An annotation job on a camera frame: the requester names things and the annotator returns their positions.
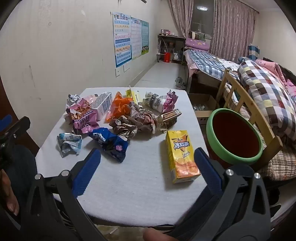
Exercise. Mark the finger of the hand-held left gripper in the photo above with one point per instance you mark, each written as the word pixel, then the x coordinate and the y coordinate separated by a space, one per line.
pixel 5 121
pixel 19 127

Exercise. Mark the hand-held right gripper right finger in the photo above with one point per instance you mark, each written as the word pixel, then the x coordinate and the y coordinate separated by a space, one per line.
pixel 208 172

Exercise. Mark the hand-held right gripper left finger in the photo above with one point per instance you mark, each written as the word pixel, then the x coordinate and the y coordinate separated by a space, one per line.
pixel 86 172

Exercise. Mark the yellow drink carton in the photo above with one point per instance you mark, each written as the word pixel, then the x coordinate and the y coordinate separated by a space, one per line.
pixel 182 157

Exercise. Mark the light blue silver wrapper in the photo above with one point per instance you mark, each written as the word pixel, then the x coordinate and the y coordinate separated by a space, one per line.
pixel 68 143

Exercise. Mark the red bin with green rim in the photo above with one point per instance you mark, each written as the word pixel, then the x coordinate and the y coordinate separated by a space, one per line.
pixel 233 136

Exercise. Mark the pink snack bag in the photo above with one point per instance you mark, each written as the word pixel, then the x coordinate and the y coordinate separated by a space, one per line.
pixel 82 118

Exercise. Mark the white milk carton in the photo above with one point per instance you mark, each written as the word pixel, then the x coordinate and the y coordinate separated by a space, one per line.
pixel 103 106

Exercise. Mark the orange plastic wrapper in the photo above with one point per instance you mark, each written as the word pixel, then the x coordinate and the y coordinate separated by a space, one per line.
pixel 119 107

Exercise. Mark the yellow cardboard box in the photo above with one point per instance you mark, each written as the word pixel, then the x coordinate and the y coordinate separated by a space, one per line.
pixel 133 95

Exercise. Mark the person's left hand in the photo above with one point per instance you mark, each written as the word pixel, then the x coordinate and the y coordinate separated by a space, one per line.
pixel 10 200

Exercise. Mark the blue cookie wrapper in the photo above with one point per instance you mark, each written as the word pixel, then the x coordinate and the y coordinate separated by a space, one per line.
pixel 108 143

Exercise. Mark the gold cigarette box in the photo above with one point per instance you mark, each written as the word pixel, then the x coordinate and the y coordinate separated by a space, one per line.
pixel 168 118

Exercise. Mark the crumpled brown paper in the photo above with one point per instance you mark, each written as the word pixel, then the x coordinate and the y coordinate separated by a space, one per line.
pixel 134 122

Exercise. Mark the plaid bed mat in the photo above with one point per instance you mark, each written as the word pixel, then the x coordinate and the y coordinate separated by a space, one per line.
pixel 282 162

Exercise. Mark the dark bed base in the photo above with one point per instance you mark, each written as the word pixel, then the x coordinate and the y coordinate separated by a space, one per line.
pixel 196 87

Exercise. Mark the grey slippers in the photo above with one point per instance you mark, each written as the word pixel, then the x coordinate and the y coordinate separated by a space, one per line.
pixel 180 82

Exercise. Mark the checkered quilt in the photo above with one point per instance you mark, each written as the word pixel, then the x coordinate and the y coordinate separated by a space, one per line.
pixel 266 92

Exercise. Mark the bed with blue plaid blanket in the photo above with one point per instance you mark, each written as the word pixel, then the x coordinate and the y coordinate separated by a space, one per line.
pixel 205 62

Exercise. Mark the red bucket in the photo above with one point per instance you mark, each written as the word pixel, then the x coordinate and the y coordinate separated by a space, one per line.
pixel 167 57

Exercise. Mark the pink blanket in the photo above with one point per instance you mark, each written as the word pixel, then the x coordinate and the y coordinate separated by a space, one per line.
pixel 275 67

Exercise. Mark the blue plaid pillow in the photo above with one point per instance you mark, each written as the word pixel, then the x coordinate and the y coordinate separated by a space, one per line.
pixel 253 52

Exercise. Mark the purple pillow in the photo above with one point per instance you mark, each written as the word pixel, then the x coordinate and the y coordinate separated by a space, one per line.
pixel 196 43

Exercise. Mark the dark desk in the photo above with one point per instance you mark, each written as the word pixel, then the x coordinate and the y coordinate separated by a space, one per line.
pixel 171 38

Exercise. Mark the pink curtain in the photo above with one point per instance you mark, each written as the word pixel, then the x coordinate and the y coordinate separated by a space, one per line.
pixel 233 30
pixel 181 18

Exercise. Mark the window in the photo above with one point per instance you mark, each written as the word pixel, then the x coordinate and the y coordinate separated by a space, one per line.
pixel 202 20

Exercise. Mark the wooden bed frame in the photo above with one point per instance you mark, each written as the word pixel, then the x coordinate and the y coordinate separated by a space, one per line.
pixel 252 111

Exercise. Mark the white wall socket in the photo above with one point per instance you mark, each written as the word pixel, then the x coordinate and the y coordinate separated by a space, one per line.
pixel 118 73
pixel 126 67

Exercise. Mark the blue wall poster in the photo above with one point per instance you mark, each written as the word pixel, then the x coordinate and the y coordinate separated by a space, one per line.
pixel 121 41

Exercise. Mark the pale chart wall poster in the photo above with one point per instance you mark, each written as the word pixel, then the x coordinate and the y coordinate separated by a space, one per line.
pixel 136 37

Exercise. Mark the green wall poster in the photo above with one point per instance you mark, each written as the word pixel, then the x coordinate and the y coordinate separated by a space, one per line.
pixel 145 37

